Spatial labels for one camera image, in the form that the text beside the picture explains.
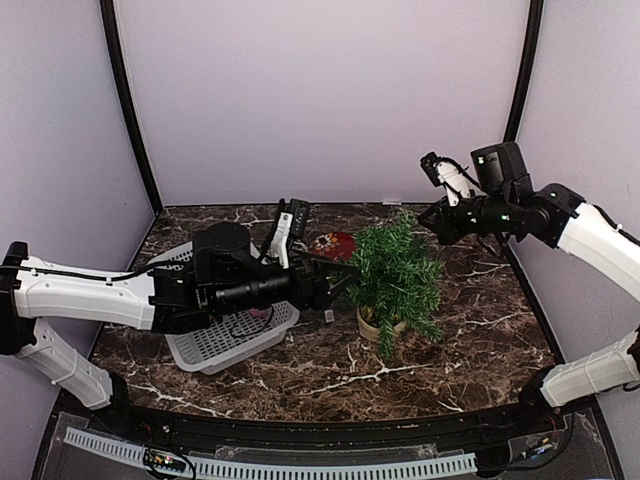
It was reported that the white cable duct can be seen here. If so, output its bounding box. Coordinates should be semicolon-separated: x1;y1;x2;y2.
63;427;478;479

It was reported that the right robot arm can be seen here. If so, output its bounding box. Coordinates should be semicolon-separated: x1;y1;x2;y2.
419;142;639;434

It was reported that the red floral plate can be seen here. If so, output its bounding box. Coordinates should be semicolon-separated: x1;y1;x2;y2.
309;232;356;262

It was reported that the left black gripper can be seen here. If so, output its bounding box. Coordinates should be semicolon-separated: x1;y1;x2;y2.
212;246;360;317

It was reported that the black front rail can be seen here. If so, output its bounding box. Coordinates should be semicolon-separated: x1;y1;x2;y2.
82;405;569;452

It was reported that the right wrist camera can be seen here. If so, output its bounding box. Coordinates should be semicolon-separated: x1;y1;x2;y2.
420;152;472;207

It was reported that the small potted christmas tree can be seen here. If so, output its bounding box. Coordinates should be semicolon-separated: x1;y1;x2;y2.
348;210;443;359

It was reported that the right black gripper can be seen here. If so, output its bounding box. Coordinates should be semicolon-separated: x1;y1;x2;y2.
418;192;514;245

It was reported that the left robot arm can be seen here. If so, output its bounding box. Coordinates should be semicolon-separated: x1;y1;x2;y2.
1;222;360;436

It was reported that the right black frame post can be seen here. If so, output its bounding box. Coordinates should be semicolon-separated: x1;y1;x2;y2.
503;0;545;142

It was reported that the white plastic basket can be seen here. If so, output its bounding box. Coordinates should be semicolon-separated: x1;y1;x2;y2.
164;242;301;376

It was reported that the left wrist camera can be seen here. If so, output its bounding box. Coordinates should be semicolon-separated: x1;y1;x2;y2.
258;198;311;269

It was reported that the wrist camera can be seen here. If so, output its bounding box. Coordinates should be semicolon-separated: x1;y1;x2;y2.
420;152;472;207
258;198;311;269

